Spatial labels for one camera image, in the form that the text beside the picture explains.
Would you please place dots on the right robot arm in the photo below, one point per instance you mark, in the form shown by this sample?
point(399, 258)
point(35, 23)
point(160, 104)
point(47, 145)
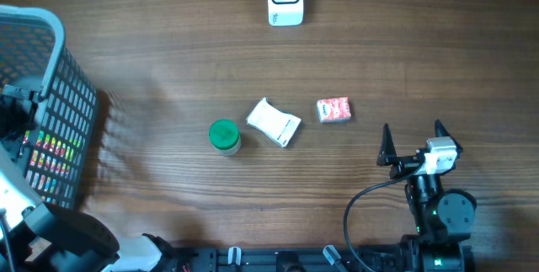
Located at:
point(443, 217)

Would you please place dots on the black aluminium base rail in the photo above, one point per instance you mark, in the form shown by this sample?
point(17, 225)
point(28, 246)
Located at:
point(295, 259)

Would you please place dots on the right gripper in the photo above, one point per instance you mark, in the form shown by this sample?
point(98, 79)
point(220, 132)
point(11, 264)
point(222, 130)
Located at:
point(387, 156)

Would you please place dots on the red small snack pack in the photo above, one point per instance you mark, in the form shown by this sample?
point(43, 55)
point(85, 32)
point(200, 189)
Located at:
point(334, 110)

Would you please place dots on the grey plastic mesh basket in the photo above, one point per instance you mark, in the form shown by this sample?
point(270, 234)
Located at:
point(42, 86)

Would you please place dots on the green lid plastic jar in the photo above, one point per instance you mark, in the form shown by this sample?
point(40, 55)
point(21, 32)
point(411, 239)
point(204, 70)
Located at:
point(225, 137)

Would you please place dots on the haribo gummy bag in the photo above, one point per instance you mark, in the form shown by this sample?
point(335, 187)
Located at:
point(52, 165)

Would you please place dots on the white tissue pack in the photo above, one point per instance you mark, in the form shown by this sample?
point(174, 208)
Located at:
point(278, 126)

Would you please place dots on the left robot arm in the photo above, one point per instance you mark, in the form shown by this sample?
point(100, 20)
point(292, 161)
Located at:
point(40, 236)

